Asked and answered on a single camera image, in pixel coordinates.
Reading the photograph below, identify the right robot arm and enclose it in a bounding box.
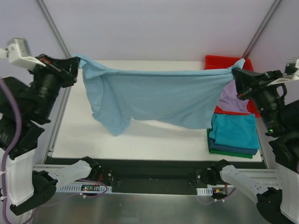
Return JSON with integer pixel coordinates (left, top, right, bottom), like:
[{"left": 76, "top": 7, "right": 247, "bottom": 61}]
[{"left": 210, "top": 63, "right": 299, "bottom": 224}]

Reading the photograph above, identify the green folded t-shirt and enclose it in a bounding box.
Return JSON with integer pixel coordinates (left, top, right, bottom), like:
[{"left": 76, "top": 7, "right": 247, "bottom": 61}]
[{"left": 206, "top": 129, "right": 258, "bottom": 159}]

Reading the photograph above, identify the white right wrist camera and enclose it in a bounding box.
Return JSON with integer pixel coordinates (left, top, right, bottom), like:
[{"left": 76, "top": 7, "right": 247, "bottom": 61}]
[{"left": 267, "top": 58, "right": 299, "bottom": 86}]

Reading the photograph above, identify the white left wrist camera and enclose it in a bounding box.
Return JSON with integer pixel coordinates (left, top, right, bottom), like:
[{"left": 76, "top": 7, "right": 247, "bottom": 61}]
[{"left": 0, "top": 38, "right": 40, "bottom": 70}]

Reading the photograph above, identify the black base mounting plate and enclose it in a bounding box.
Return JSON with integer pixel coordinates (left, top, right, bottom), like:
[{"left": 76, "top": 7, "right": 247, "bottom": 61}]
[{"left": 45, "top": 156, "right": 234, "bottom": 194}]

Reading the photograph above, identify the aluminium frame post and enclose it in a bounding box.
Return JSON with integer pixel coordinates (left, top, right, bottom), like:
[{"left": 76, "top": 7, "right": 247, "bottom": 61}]
[
  {"left": 35, "top": 0, "right": 71, "bottom": 58},
  {"left": 242, "top": 0, "right": 284, "bottom": 58}
]

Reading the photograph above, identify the red plastic bin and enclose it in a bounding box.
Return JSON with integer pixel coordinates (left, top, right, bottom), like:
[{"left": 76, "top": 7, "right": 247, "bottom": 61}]
[{"left": 205, "top": 55, "right": 260, "bottom": 118}]

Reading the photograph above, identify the white cable duct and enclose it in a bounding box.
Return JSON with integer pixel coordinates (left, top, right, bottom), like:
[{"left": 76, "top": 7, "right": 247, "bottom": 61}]
[
  {"left": 56, "top": 183, "right": 112, "bottom": 194},
  {"left": 197, "top": 188, "right": 228, "bottom": 196}
]

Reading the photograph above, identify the left aluminium frame post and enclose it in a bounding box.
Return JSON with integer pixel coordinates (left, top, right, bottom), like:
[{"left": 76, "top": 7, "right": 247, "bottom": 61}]
[{"left": 35, "top": 0, "right": 71, "bottom": 58}]

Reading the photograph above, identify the teal folded t-shirt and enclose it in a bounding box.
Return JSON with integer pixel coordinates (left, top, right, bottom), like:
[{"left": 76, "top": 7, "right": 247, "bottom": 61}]
[{"left": 209, "top": 114, "right": 260, "bottom": 150}]

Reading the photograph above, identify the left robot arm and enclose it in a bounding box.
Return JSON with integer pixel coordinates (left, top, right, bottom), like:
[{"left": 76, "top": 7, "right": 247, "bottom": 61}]
[{"left": 0, "top": 54, "right": 100, "bottom": 216}]

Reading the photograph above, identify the right aluminium frame post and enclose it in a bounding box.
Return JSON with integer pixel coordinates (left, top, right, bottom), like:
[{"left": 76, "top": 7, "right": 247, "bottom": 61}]
[{"left": 242, "top": 0, "right": 284, "bottom": 58}]

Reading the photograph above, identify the light blue printed t-shirt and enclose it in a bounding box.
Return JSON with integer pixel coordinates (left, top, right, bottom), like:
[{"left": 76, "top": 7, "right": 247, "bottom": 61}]
[{"left": 79, "top": 56, "right": 234, "bottom": 136}]

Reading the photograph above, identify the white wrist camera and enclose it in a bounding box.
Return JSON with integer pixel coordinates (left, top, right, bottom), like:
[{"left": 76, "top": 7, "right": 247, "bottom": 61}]
[
  {"left": 267, "top": 58, "right": 299, "bottom": 86},
  {"left": 0, "top": 38, "right": 40, "bottom": 70}
]

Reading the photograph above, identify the left white cable duct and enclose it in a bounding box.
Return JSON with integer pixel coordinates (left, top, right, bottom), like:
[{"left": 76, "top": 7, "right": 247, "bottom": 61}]
[{"left": 56, "top": 183, "right": 112, "bottom": 194}]

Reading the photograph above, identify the right white cable duct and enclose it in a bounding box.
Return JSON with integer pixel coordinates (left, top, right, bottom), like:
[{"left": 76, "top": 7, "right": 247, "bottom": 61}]
[{"left": 197, "top": 188, "right": 228, "bottom": 196}]

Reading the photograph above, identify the dark blue folded t-shirt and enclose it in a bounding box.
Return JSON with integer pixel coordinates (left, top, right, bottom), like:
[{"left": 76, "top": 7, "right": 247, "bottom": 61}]
[{"left": 208, "top": 137, "right": 258, "bottom": 155}]

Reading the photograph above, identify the lavender t-shirt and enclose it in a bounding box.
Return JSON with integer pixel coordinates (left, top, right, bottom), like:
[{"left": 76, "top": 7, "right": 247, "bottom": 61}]
[{"left": 217, "top": 80, "right": 249, "bottom": 113}]

